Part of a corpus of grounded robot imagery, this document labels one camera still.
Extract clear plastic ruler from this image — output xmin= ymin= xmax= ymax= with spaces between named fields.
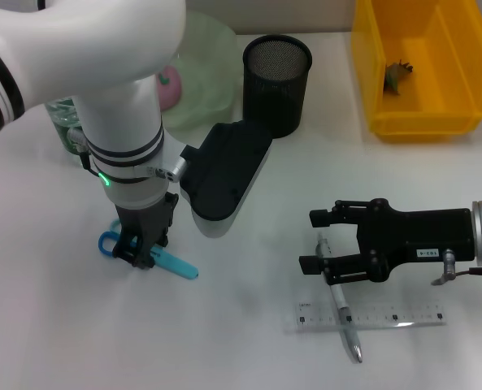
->
xmin=282 ymin=298 xmax=449 ymax=334

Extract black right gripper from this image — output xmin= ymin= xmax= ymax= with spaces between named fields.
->
xmin=298 ymin=197 xmax=476 ymax=286

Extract pink toy peach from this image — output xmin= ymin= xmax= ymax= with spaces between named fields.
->
xmin=155 ymin=64 xmax=184 ymax=111

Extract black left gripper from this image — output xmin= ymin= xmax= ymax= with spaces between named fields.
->
xmin=111 ymin=193 xmax=180 ymax=270

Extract clear green-label water bottle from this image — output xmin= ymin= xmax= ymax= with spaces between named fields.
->
xmin=44 ymin=95 xmax=88 ymax=158

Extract translucent green fruit bowl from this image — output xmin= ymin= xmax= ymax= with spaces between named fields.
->
xmin=158 ymin=10 xmax=242 ymax=132

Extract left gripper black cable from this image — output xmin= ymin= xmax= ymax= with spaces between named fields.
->
xmin=67 ymin=128 xmax=103 ymax=180

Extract black mesh pen holder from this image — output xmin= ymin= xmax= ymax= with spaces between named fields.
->
xmin=241 ymin=34 xmax=313 ymax=141

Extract yellow plastic bin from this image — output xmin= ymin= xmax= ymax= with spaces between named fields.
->
xmin=350 ymin=0 xmax=482 ymax=144

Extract silver ballpoint pen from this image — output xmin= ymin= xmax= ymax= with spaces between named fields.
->
xmin=315 ymin=232 xmax=364 ymax=364

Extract blue scissors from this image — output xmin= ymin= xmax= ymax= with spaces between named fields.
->
xmin=98 ymin=219 xmax=200 ymax=281

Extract right gripper grey cable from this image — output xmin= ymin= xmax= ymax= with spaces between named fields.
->
xmin=430 ymin=248 xmax=482 ymax=286

